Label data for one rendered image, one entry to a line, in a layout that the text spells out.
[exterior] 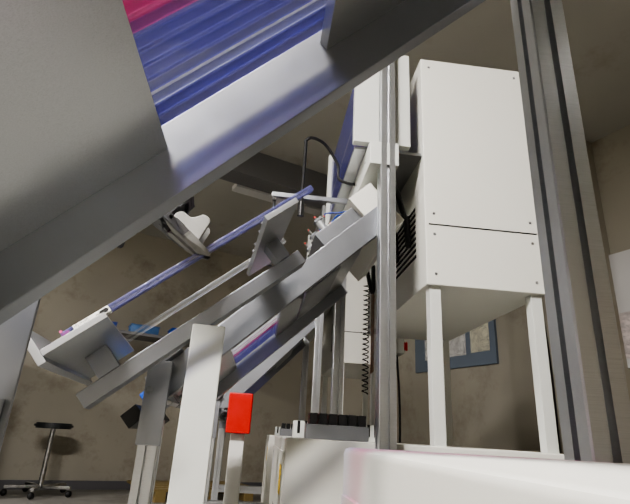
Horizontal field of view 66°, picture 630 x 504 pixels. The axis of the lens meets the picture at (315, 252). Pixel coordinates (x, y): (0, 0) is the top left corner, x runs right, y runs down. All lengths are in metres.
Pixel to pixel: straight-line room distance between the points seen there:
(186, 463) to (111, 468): 5.00
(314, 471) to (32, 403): 4.87
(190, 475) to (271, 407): 5.50
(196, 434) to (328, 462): 0.35
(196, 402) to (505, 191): 0.99
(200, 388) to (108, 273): 5.19
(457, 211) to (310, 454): 0.72
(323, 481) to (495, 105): 1.14
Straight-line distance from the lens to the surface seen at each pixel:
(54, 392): 5.83
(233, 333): 1.15
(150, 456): 1.11
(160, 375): 1.11
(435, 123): 1.49
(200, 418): 0.91
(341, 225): 1.30
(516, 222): 1.42
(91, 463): 5.87
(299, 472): 1.14
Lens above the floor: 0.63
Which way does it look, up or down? 21 degrees up
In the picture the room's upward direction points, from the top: 3 degrees clockwise
